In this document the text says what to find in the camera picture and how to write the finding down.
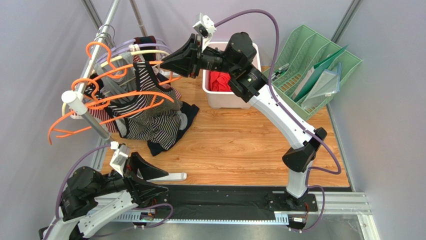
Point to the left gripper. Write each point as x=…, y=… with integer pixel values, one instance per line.
x=139, y=188

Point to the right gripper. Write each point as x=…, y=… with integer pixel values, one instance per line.
x=195, y=56

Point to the red tank top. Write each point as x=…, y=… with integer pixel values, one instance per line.
x=218, y=81

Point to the grey garment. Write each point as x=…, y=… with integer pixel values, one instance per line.
x=183, y=120

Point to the black white striped top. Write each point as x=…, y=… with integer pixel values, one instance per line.
x=124, y=126

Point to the orange plastic hanger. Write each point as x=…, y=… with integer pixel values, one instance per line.
x=93, y=102

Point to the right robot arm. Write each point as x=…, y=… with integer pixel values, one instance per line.
x=248, y=83

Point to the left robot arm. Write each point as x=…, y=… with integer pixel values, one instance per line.
x=91, y=199

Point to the red white striped top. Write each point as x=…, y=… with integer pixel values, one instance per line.
x=109, y=86

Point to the white plastic basket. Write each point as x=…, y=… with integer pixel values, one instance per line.
x=221, y=99

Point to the pens in organizer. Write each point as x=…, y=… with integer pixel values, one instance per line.
x=281, y=70

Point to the metal clothes rack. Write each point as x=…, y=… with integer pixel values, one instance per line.
x=94, y=48

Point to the green folder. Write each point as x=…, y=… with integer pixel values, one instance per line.
x=313, y=74

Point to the clear document pouch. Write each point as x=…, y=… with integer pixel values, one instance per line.
x=326, y=86

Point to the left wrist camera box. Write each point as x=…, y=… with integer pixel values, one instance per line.
x=120, y=155

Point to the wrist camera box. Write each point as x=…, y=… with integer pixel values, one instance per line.
x=120, y=155
x=205, y=27

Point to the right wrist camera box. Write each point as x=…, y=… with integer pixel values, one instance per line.
x=205, y=27

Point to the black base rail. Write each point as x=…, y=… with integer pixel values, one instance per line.
x=228, y=203

